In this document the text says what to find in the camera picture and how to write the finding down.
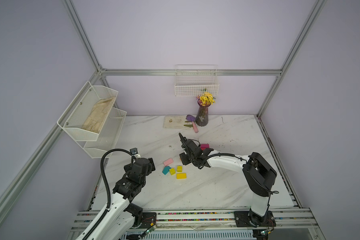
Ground pink wood block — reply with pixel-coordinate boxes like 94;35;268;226
163;158;174;167

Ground aluminium front rail frame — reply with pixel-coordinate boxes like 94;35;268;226
66;208;326;240

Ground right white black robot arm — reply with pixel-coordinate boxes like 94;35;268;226
179;134;279;228

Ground white wire wall basket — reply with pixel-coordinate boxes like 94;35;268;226
175;65;220;97

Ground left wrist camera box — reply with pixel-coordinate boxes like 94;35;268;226
130;148;141;159

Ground teal wood block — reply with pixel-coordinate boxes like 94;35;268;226
162;166;171;175

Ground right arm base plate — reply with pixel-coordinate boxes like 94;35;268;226
234;210;276;228

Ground white mesh shelf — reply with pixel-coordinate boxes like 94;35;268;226
57;82;118;142
78;108;127;159

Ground upper white mesh shelf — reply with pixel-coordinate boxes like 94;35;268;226
57;82;118;142

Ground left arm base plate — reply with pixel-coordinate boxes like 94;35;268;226
138;212;157;229

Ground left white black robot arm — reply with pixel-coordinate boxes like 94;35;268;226
77;158;156;240

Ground purple glass vase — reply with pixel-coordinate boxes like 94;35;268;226
196;101;210;127

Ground magenta wood block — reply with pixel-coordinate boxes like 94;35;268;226
200;144;210;150

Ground lower white mesh shelf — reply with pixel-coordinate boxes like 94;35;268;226
78;108;127;159

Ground yellow rectangular wood block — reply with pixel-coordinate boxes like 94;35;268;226
176;173;187;180

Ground purple pink toy knife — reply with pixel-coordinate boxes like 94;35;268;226
186;115;199;133

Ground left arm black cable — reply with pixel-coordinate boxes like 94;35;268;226
82;148;136;240

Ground beige cloth in shelf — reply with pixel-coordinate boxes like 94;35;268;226
82;97;116;134

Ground yellow artificial flowers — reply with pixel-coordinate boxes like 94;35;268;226
197;92;215;107

